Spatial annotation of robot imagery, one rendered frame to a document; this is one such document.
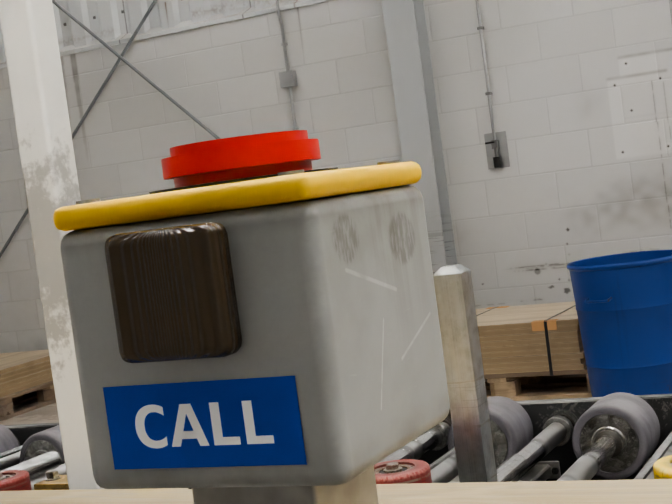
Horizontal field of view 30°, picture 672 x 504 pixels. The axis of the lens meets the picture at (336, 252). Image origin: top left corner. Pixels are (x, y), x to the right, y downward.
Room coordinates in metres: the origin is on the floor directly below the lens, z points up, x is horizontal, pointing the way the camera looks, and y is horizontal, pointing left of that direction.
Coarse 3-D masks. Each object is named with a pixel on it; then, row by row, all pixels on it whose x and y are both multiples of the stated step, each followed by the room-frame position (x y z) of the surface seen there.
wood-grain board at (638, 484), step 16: (592, 480) 1.20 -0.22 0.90; (608, 480) 1.19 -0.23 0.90; (624, 480) 1.19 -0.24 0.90; (640, 480) 1.18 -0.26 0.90; (656, 480) 1.17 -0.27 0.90; (0, 496) 1.49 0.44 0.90; (16, 496) 1.48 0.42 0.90; (32, 496) 1.47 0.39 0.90; (48, 496) 1.46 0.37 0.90; (64, 496) 1.45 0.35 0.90; (80, 496) 1.43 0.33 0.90; (96, 496) 1.42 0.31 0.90; (112, 496) 1.41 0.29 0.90; (128, 496) 1.40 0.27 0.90; (144, 496) 1.39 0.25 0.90; (160, 496) 1.38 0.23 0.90; (176, 496) 1.37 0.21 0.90; (192, 496) 1.36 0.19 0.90; (384, 496) 1.25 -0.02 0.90; (400, 496) 1.24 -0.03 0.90; (416, 496) 1.23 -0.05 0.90; (432, 496) 1.22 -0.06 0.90; (448, 496) 1.21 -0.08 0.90; (464, 496) 1.21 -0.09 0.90; (480, 496) 1.20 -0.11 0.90; (496, 496) 1.19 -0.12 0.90; (512, 496) 1.18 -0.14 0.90; (528, 496) 1.18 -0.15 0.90; (544, 496) 1.17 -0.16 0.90; (560, 496) 1.16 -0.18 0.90; (576, 496) 1.15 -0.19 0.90; (592, 496) 1.15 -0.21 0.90; (608, 496) 1.14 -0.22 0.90; (624, 496) 1.13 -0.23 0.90; (640, 496) 1.12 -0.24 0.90; (656, 496) 1.12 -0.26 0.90
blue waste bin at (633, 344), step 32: (608, 256) 6.16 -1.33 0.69; (640, 256) 6.13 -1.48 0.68; (576, 288) 5.85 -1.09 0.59; (608, 288) 5.68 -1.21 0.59; (640, 288) 5.64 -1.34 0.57; (608, 320) 5.71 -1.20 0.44; (640, 320) 5.65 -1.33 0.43; (608, 352) 5.73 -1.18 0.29; (640, 352) 5.66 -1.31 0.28; (608, 384) 5.75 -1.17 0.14; (640, 384) 5.67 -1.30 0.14
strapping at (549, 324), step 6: (498, 306) 7.19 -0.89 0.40; (504, 306) 7.16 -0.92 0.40; (534, 324) 6.31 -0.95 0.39; (540, 324) 6.29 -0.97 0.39; (546, 324) 6.28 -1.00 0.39; (552, 324) 6.26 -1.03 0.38; (534, 330) 6.31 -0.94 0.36; (540, 330) 6.29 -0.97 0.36; (546, 330) 6.28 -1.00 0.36; (546, 336) 6.28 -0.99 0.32; (546, 342) 6.28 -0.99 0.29; (552, 372) 6.27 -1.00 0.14
